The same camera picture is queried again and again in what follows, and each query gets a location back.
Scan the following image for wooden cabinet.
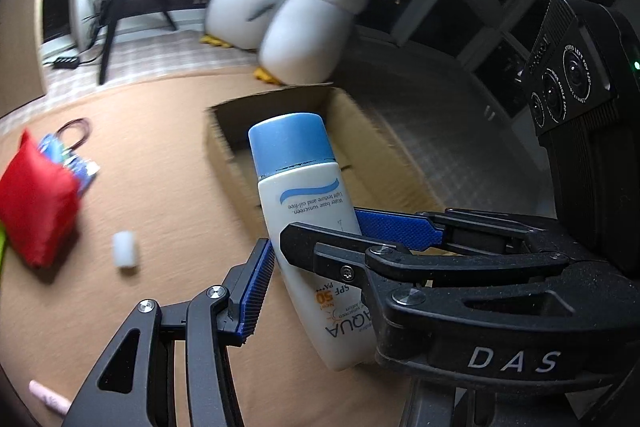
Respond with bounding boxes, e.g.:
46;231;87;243
0;0;51;118

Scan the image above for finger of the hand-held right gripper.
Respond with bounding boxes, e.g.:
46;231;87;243
280;221;616;338
355;207;578;258

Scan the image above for black wire ring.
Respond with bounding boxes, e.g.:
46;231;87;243
55;119;91;148

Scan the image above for black tripod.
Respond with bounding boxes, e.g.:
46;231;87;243
97;0;178;85

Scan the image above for small penguin plush toy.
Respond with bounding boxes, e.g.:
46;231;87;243
254;0;372;86

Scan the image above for cardboard box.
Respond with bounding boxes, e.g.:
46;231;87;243
204;84;446;228

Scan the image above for blue packet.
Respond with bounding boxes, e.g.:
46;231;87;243
39;134;98;198

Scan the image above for red cloth pouch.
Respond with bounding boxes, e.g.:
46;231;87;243
0;130;83;269

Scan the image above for white sunscreen bottle blue cap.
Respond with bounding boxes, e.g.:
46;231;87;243
248;113;378;370

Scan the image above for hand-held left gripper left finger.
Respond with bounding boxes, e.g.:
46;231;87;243
62;238;276;427

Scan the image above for small white cylinder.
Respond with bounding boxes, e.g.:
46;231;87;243
112;231;138;269

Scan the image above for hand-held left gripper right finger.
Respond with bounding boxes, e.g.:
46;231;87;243
402;382;581;427

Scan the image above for pink stick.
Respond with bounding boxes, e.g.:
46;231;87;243
29;379;71;414

